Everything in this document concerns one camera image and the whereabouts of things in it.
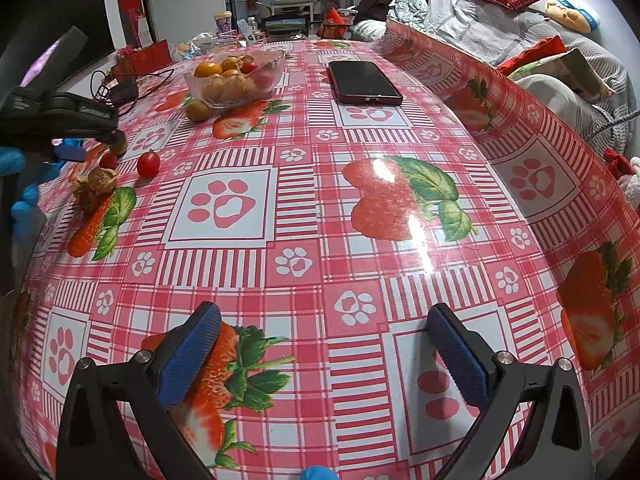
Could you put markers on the white green patterned cloth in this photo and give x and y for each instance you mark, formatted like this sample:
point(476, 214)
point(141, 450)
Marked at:
point(407, 6)

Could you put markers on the person's right hand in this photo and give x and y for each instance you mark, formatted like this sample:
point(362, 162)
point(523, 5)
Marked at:
point(319, 474)

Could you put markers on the greenish brown round fruit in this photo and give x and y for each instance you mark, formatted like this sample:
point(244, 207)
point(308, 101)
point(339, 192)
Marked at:
point(198, 110)

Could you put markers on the red gift bag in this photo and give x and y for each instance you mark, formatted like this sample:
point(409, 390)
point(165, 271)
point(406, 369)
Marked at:
point(332, 22)

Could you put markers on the open magazine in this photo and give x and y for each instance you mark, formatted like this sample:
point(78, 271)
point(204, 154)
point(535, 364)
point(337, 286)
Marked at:
point(580, 72)

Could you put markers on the dark red smartphone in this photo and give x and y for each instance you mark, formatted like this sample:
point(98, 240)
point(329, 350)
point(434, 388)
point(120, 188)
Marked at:
point(362, 82)

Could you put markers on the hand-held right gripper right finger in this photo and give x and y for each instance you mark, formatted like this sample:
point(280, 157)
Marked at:
point(460, 360)

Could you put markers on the red white plush toy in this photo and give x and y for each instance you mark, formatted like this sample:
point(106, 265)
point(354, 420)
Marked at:
point(620, 165)

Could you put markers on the heap of small oranges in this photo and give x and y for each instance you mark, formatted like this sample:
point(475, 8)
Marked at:
point(220, 89)

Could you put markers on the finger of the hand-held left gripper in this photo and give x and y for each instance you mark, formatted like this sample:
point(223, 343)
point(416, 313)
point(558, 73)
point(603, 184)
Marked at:
point(111, 135)

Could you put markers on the red checked strawberry tablecloth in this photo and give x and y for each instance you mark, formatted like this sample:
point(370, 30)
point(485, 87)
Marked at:
point(320, 210)

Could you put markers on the cartoon plush pillow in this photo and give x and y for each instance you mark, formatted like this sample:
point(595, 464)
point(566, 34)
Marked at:
point(570, 12)

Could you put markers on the black framed stand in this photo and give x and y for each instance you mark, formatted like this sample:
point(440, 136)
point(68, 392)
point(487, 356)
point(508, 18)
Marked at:
point(282, 24)

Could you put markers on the white side table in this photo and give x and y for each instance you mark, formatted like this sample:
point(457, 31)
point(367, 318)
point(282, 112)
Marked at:
point(292, 4)

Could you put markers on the white door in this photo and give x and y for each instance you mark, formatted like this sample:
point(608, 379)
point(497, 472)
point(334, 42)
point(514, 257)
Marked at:
point(165, 15)

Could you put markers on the clear glass bowl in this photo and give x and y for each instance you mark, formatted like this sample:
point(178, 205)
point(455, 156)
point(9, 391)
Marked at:
point(277, 62)

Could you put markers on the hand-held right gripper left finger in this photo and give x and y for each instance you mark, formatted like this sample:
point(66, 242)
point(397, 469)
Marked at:
point(192, 355)

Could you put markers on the pink flower bunch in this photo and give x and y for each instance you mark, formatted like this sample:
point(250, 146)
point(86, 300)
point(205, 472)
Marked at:
point(127, 52)

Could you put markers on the dried husk physalis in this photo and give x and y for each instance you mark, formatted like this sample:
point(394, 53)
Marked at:
point(102, 180)

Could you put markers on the red gift box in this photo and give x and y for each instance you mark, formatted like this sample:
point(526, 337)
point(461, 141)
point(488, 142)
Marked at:
point(150, 55)

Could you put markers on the black television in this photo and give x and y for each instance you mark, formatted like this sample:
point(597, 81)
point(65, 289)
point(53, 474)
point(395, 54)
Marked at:
point(75, 10)

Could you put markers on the purple label jar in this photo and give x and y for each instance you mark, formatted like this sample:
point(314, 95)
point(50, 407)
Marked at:
point(223, 21)

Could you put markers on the white cushion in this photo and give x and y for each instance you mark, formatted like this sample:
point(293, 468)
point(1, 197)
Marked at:
point(550, 96)

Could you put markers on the grey checked shirt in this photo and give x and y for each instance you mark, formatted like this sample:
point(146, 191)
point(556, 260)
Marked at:
point(470, 25)

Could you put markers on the person's left hand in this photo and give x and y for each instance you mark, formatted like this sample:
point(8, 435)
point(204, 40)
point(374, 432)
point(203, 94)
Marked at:
point(27, 205)

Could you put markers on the dark jacket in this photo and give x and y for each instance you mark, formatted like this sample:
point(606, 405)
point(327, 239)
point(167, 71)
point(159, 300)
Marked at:
point(372, 2)

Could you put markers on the black power adapter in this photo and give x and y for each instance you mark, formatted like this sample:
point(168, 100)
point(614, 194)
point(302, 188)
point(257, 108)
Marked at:
point(124, 91)

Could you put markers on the grey striped sofa cover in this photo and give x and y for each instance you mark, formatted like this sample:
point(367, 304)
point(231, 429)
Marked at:
point(595, 55)

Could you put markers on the clear plastic bag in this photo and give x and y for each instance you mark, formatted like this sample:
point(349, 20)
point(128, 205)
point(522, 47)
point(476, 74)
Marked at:
point(200, 45)

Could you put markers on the red green cushion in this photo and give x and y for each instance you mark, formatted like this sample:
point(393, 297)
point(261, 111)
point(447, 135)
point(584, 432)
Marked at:
point(537, 52)

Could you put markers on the red cherry tomato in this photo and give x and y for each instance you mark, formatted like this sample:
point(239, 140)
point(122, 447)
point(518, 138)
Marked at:
point(108, 160)
point(148, 164)
point(248, 67)

